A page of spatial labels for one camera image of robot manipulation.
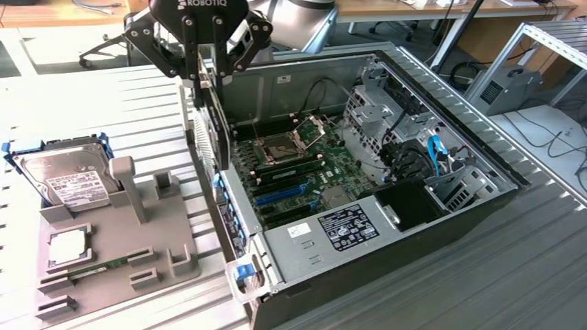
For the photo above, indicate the hard disk in blue caddy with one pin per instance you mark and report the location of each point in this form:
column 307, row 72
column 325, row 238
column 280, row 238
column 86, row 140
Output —
column 68, row 172

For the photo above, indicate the installed RAM stick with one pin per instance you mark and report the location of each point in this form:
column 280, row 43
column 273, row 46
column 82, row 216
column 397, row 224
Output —
column 288, row 170

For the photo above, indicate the blue expansion slot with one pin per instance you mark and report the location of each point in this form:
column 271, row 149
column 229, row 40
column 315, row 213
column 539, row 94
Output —
column 279, row 195

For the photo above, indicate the metal disk bay cage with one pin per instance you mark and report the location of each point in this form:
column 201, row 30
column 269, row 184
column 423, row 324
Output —
column 367, row 113

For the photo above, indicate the metal socket cover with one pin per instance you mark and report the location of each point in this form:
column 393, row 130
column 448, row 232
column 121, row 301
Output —
column 311, row 129

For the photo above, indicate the black graphics card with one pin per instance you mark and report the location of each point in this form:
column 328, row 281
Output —
column 217, row 130

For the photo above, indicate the grey parts rack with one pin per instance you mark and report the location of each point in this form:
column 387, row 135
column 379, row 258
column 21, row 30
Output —
column 118, row 240

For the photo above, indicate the silver CPU chip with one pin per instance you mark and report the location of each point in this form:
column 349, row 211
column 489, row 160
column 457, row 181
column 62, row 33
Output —
column 68, row 245

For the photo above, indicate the thin metal locking lever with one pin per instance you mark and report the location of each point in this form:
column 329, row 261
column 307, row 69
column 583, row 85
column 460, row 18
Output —
column 256, row 128

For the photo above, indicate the grey control box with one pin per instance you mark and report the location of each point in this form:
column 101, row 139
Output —
column 508, row 93

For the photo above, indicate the blue case latch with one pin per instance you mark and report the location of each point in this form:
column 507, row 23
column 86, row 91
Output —
column 243, row 271

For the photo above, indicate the aluminium frame shelf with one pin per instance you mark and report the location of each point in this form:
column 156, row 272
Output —
column 549, row 38

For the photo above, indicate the silver chipset heatsink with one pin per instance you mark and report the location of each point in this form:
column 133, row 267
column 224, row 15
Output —
column 337, row 197

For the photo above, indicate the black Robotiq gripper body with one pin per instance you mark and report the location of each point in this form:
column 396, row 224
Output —
column 201, row 17

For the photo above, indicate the green motherboard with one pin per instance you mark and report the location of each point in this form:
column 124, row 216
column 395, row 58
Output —
column 339, row 165

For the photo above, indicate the black office chair base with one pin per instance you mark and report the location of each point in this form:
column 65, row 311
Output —
column 102, row 48
column 389, row 27

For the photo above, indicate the green loose RAM stick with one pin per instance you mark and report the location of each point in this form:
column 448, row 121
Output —
column 98, row 269

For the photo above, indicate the CPU socket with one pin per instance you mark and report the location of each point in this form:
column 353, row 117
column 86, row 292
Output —
column 281, row 149

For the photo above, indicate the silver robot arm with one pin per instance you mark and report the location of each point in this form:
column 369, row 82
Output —
column 297, row 24

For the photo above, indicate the grey power supply unit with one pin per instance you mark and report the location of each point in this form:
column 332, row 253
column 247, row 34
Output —
column 293, row 254

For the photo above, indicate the wooden desk with white legs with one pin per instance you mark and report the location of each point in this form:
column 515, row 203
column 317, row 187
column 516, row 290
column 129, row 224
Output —
column 495, row 38

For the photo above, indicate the open black PC case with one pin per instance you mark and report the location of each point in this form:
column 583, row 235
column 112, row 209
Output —
column 367, row 282

